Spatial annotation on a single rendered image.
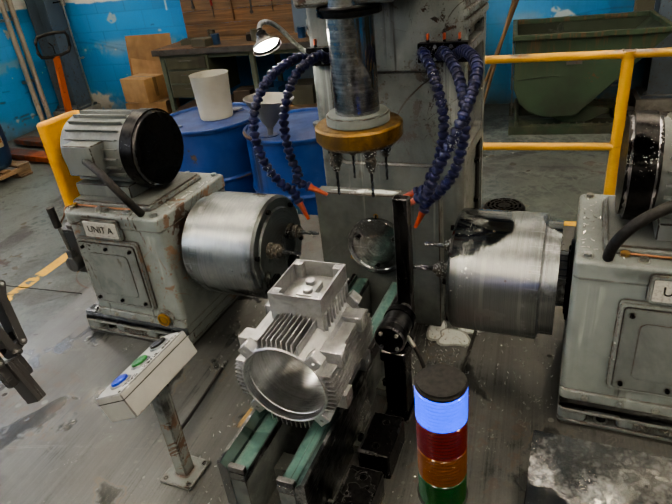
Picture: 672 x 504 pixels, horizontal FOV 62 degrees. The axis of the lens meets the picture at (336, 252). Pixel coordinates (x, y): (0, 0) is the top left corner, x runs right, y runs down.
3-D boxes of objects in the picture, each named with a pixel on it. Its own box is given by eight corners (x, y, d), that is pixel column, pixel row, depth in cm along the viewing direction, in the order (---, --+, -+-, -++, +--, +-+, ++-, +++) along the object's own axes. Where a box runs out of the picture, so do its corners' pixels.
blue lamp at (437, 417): (422, 392, 69) (421, 363, 67) (472, 401, 67) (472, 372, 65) (409, 427, 64) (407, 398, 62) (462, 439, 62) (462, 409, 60)
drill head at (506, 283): (433, 281, 137) (431, 186, 125) (620, 304, 122) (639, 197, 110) (405, 344, 117) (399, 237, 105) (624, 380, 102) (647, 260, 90)
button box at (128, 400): (173, 357, 106) (158, 335, 105) (199, 351, 102) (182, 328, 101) (111, 423, 93) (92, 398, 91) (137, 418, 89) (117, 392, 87)
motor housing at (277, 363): (291, 348, 119) (277, 271, 110) (377, 363, 112) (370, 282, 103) (244, 416, 103) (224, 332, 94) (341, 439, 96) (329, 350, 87)
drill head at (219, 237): (205, 254, 162) (185, 172, 150) (321, 268, 148) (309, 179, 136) (149, 302, 142) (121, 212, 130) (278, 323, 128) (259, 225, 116)
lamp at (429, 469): (424, 444, 73) (423, 419, 71) (471, 454, 71) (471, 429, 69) (412, 481, 69) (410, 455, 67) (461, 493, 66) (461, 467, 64)
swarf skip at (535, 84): (507, 137, 499) (512, 36, 458) (509, 108, 577) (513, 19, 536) (659, 135, 465) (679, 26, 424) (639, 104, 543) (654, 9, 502)
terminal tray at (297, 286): (299, 290, 110) (294, 258, 106) (350, 297, 106) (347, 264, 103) (271, 326, 100) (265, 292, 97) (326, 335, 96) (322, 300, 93)
